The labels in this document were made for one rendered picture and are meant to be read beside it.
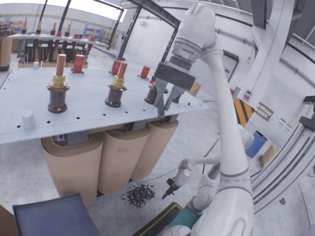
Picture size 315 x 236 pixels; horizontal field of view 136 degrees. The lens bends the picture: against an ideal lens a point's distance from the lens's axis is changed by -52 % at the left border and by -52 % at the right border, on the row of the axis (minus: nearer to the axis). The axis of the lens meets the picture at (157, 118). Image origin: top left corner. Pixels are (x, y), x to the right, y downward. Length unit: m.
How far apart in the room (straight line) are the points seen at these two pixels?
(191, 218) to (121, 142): 0.91
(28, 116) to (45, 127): 0.07
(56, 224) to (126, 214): 1.12
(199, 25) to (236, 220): 0.51
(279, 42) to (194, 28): 5.79
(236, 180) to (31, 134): 0.63
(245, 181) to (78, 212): 0.77
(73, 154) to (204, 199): 1.03
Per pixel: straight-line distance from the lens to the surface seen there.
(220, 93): 0.45
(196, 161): 1.16
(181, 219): 1.26
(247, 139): 0.92
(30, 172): 2.09
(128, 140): 0.91
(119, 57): 10.56
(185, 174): 1.07
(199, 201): 1.24
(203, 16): 0.44
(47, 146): 0.83
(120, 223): 1.72
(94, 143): 0.84
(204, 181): 1.31
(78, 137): 0.72
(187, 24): 0.43
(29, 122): 0.47
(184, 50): 0.41
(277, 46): 6.04
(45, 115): 0.53
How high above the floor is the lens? 1.65
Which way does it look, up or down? 26 degrees down
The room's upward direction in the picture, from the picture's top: 24 degrees clockwise
